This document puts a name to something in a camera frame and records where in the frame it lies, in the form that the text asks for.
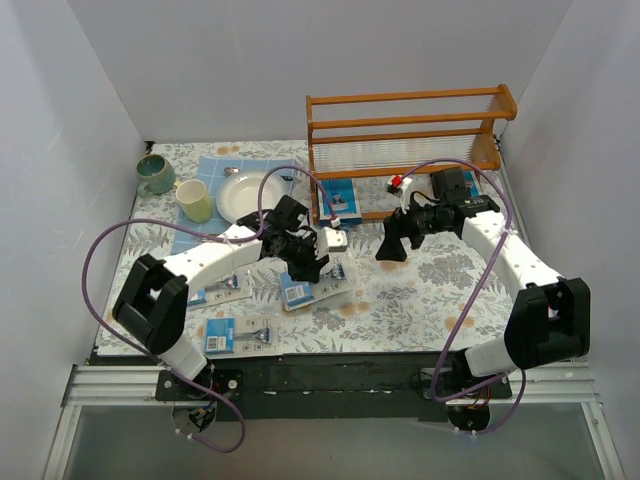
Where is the aluminium frame rail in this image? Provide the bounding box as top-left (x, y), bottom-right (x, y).
top-left (44, 362), bottom-right (625, 479)

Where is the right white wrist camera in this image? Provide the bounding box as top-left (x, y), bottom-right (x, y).
top-left (386, 175), bottom-right (413, 213)

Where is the razor blister pack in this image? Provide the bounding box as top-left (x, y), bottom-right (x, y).
top-left (279, 252), bottom-right (358, 312)
top-left (187, 273), bottom-right (253, 309)
top-left (203, 315), bottom-right (284, 359)

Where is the pale yellow cup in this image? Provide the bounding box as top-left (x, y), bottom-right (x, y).
top-left (175, 179), bottom-right (213, 224)

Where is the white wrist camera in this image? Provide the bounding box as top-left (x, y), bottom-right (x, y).
top-left (386, 175), bottom-right (413, 213)
top-left (316, 227), bottom-right (348, 257)

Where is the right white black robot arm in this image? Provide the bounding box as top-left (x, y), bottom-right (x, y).
top-left (376, 168), bottom-right (591, 399)

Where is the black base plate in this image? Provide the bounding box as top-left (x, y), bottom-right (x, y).
top-left (154, 351), bottom-right (514, 424)

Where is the blue checked cloth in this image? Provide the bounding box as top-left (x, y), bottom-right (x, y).
top-left (177, 155), bottom-right (295, 234)

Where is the green ceramic mug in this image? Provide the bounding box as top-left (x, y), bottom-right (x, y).
top-left (136, 154), bottom-right (176, 198)

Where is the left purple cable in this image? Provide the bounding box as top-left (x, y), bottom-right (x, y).
top-left (82, 164), bottom-right (341, 454)

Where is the orange wooden shelf rack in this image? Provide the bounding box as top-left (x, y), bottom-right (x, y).
top-left (304, 82), bottom-right (519, 227)

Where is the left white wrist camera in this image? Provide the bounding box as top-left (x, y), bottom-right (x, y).
top-left (316, 227), bottom-right (348, 257)

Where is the floral table mat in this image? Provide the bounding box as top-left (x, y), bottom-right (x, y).
top-left (105, 140), bottom-right (512, 353)

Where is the white paper plate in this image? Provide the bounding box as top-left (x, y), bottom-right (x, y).
top-left (215, 170), bottom-right (292, 223)

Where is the white blue harrys razor box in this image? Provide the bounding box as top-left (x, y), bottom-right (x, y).
top-left (464, 171), bottom-right (482, 197)

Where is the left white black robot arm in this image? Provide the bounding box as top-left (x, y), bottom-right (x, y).
top-left (112, 195), bottom-right (347, 400)

